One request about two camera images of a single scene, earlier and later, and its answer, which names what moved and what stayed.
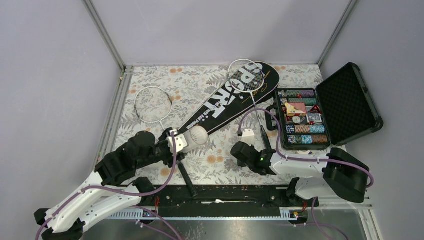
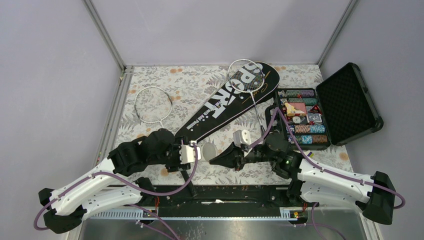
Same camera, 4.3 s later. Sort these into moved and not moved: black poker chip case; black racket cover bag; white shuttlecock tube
Moved: white shuttlecock tube
Not moved: black poker chip case; black racket cover bag
